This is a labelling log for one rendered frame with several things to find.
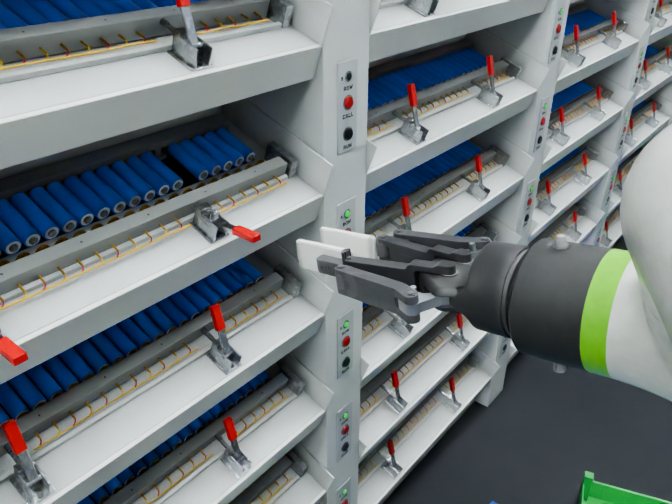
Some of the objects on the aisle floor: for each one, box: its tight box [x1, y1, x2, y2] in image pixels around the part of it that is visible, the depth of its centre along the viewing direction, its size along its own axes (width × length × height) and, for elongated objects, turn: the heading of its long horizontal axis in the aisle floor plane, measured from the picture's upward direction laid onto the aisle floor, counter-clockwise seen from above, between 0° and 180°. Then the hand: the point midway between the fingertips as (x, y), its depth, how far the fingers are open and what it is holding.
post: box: [221, 0, 370, 504], centre depth 95 cm, size 20×9×175 cm, turn 51°
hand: (335, 252), depth 62 cm, fingers open, 3 cm apart
